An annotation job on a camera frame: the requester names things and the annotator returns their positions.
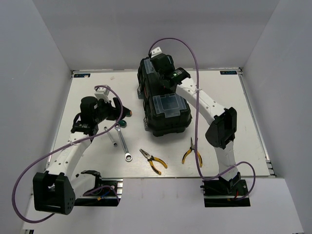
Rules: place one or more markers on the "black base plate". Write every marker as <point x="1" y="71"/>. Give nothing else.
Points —
<point x="104" y="197"/>
<point x="217" y="196"/>

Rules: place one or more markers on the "left yellow needle-nose pliers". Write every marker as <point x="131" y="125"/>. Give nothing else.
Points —
<point x="151" y="160"/>

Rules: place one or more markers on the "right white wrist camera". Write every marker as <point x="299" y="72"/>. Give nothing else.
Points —
<point x="155" y="52"/>

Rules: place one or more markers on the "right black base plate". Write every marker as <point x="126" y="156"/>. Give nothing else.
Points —
<point x="217" y="196"/>

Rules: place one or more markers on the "short silver combination wrench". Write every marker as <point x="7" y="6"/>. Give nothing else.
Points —
<point x="110" y="136"/>

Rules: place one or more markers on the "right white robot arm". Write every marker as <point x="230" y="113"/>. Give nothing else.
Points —
<point x="221" y="120"/>

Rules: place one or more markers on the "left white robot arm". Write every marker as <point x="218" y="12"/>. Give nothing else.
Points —
<point x="56" y="189"/>

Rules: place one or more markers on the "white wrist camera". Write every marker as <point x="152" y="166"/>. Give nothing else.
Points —
<point x="102" y="93"/>
<point x="155" y="52"/>

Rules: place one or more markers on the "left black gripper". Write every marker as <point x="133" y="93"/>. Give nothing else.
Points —
<point x="116" y="113"/>

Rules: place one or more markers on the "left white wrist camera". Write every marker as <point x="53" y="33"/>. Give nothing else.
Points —
<point x="102" y="93"/>

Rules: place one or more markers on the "green orange stubby screwdriver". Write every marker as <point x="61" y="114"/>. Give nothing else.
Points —
<point x="127" y="113"/>

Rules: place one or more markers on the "long silver combination wrench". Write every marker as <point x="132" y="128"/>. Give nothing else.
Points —
<point x="128" y="156"/>

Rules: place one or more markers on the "black plastic toolbox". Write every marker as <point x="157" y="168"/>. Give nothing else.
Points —
<point x="165" y="112"/>

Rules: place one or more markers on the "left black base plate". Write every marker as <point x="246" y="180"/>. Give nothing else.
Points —
<point x="104" y="197"/>

